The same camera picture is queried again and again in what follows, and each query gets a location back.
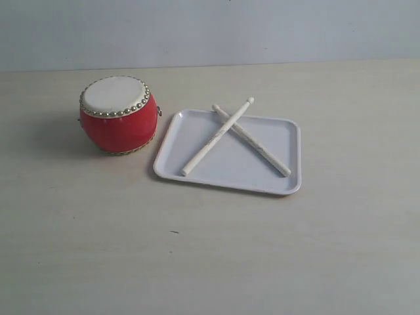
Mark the white drumstick one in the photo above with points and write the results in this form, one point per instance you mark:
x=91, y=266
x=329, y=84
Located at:
x=216, y=137
x=264, y=152

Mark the red small drum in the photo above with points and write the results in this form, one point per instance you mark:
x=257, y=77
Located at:
x=119, y=114

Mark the white rectangular plastic tray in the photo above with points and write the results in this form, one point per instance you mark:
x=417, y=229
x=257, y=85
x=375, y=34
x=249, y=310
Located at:
x=232, y=163

